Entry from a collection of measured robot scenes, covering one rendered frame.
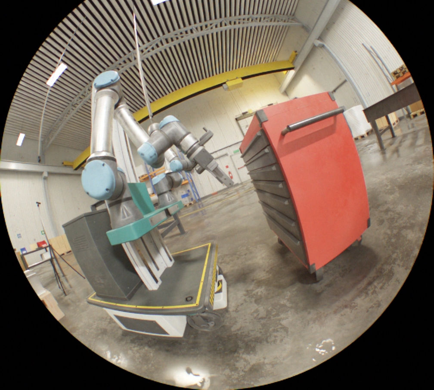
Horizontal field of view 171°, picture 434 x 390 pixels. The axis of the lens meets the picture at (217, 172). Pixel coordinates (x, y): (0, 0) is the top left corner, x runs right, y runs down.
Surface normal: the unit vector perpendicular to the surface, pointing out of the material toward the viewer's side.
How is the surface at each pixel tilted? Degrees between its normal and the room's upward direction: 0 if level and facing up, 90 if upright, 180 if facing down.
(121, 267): 90
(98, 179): 97
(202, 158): 98
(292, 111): 90
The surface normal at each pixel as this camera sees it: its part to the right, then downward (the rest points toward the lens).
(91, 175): 0.36, -0.07
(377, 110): -0.92, 0.38
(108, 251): 0.92, -0.38
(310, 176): -0.05, -0.04
